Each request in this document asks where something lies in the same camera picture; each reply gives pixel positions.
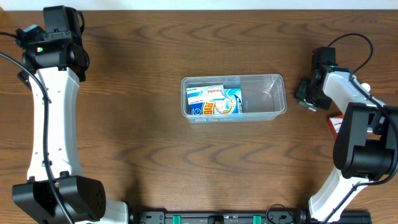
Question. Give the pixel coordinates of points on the dark bottle white cap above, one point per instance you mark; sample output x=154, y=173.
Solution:
x=366, y=86

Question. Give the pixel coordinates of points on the blue Kool Fever box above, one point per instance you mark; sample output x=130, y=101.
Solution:
x=232, y=103

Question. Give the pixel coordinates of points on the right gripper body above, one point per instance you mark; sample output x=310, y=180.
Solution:
x=321, y=99

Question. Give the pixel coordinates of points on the white Panadol box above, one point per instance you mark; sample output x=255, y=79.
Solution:
x=204, y=93

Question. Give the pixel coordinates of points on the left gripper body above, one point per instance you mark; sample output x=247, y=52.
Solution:
x=27, y=38

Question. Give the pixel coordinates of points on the clear plastic container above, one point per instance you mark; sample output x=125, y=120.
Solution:
x=263, y=97

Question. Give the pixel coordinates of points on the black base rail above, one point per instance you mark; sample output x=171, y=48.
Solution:
x=278, y=216

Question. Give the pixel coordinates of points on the red medicine box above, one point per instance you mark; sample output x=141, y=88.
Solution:
x=334, y=124

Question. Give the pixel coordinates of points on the green Zam-Buk box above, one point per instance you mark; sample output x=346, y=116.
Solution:
x=310, y=106

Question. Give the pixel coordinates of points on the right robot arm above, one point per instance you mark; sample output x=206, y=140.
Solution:
x=365, y=149

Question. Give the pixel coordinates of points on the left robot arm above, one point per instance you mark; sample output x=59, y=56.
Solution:
x=54, y=64

